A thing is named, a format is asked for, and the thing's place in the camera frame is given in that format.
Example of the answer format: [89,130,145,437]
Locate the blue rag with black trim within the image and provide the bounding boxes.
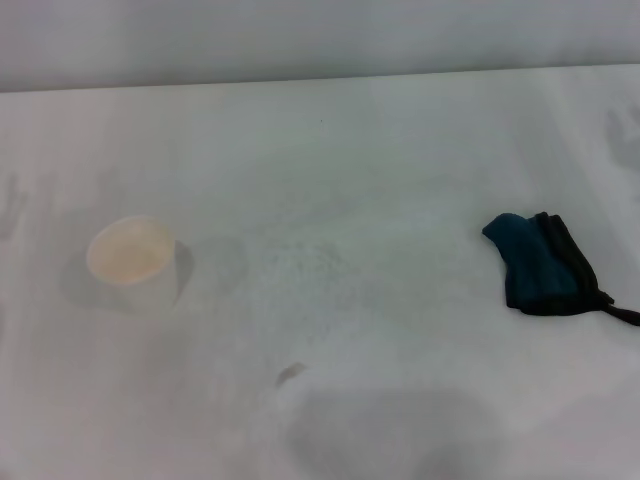
[481,211,640,329]

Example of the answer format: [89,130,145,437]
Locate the white paper cup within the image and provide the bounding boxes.
[85,214,181,315]

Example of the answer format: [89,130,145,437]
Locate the black liquid stain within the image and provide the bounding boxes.
[275,361,307,390]

